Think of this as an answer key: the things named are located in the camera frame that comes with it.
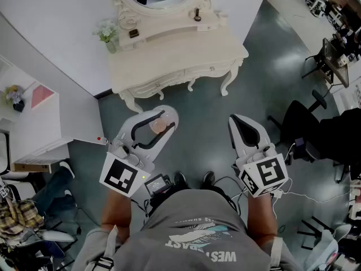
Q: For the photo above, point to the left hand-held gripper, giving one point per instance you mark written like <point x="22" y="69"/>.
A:
<point x="119" y="176"/>

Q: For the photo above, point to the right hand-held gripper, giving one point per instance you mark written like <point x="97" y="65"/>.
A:
<point x="263" y="176"/>

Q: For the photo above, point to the small pink bottle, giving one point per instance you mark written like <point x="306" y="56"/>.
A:
<point x="158" y="125"/>

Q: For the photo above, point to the person's right forearm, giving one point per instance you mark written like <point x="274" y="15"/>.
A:
<point x="262" y="219"/>

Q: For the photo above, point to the person's left forearm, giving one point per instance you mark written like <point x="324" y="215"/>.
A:
<point x="115" y="216"/>

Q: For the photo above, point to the black office chair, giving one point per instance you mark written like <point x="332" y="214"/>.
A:
<point x="299" y="126"/>

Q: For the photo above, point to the black device with screen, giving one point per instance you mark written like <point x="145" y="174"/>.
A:
<point x="156" y="184"/>

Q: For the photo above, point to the person's black right shoe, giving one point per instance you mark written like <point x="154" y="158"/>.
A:
<point x="209" y="178"/>

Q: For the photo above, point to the person's black shoe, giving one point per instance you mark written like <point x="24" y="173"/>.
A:
<point x="209" y="178"/>
<point x="180" y="179"/>

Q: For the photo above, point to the person's black left shoe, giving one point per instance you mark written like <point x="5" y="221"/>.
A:
<point x="180" y="179"/>

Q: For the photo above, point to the white dressing table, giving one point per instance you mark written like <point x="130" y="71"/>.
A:
<point x="175" y="55"/>

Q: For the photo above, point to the black garment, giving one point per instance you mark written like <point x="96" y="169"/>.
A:
<point x="342" y="143"/>

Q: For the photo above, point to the small dark box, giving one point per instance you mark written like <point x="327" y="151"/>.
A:
<point x="133" y="33"/>

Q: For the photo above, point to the white flowers in glass vase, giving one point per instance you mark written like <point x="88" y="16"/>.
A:
<point x="107" y="32"/>

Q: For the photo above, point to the white shelf cabinet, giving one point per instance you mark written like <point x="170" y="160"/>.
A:
<point x="39" y="123"/>

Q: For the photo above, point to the pink board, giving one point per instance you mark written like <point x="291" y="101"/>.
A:
<point x="41" y="95"/>

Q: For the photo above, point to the person's grey shirt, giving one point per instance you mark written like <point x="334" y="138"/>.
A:
<point x="191" y="236"/>

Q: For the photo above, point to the small dark cosmetic jar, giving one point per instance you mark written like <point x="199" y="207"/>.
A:
<point x="197" y="15"/>

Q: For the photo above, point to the potted flowers in dark pot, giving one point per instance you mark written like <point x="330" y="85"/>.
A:
<point x="14" y="97"/>

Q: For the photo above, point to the white desk with equipment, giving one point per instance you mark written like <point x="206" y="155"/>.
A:
<point x="316" y="1"/>

